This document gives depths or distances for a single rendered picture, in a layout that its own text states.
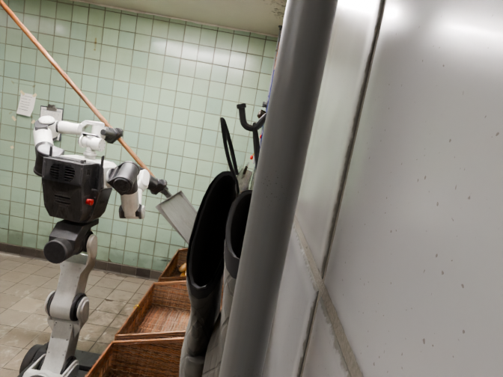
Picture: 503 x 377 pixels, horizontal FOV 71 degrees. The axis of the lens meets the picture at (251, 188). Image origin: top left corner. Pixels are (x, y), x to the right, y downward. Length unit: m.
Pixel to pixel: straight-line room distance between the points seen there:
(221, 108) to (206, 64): 0.43
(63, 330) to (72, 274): 0.30
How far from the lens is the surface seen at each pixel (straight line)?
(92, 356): 2.56
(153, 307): 2.24
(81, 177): 1.78
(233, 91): 3.52
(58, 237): 1.93
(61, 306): 2.12
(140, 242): 3.87
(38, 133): 2.22
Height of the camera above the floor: 1.68
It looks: 9 degrees down
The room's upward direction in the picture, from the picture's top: 10 degrees clockwise
